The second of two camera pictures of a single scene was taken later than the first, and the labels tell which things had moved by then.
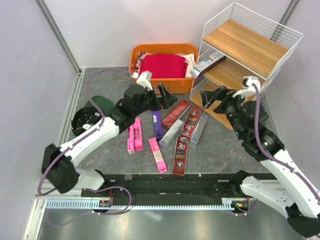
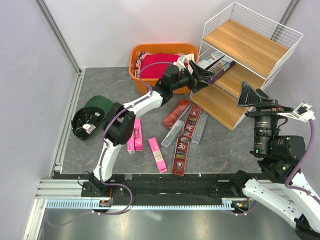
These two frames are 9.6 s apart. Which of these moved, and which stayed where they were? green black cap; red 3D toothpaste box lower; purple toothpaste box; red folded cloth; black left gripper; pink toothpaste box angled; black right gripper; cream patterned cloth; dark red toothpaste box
Moved: purple toothpaste box; black left gripper; black right gripper
Stayed: green black cap; cream patterned cloth; pink toothpaste box angled; red 3D toothpaste box lower; dark red toothpaste box; red folded cloth
